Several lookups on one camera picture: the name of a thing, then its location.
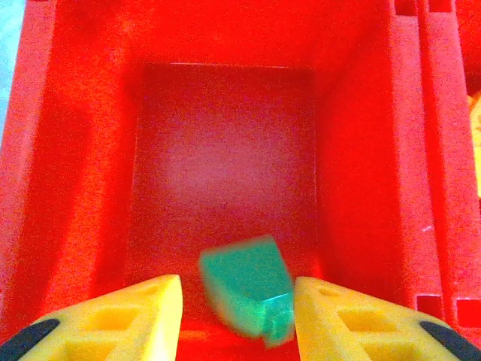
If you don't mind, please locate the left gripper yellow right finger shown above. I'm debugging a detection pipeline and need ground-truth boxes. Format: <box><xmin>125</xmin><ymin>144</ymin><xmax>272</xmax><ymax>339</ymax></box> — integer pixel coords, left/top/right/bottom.
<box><xmin>294</xmin><ymin>276</ymin><xmax>481</xmax><ymax>361</ymax></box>

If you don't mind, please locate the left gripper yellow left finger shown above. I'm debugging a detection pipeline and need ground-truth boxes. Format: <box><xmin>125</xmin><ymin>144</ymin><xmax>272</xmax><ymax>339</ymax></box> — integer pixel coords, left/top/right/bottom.
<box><xmin>0</xmin><ymin>274</ymin><xmax>185</xmax><ymax>361</ymax></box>

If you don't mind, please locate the green lego brick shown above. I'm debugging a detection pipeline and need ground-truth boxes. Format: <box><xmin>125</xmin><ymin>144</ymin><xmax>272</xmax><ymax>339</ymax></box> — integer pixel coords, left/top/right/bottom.
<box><xmin>198</xmin><ymin>233</ymin><xmax>296</xmax><ymax>349</ymax></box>

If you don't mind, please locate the red plastic bin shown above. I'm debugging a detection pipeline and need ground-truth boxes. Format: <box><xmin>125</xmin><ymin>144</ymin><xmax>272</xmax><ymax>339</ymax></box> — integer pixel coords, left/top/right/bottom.
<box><xmin>0</xmin><ymin>0</ymin><xmax>448</xmax><ymax>361</ymax></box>
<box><xmin>420</xmin><ymin>0</ymin><xmax>481</xmax><ymax>361</ymax></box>

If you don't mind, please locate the yellow lego brick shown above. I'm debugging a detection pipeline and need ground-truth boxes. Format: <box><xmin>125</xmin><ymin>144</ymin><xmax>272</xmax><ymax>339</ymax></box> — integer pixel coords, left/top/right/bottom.
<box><xmin>465</xmin><ymin>89</ymin><xmax>481</xmax><ymax>199</ymax></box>

